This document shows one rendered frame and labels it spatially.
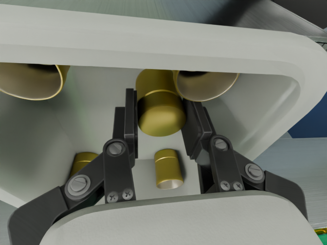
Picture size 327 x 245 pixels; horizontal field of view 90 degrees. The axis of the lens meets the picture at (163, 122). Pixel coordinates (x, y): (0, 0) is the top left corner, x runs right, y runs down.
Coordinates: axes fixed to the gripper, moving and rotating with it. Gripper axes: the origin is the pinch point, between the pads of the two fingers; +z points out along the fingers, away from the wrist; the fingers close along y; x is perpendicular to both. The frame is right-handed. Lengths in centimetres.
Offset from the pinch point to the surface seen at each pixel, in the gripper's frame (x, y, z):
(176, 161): -11.1, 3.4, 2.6
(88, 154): -10.7, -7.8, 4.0
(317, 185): -11.6, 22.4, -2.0
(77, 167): -10.7, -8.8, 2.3
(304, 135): -13.7, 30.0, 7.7
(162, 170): -11.1, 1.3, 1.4
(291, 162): -11.6, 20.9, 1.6
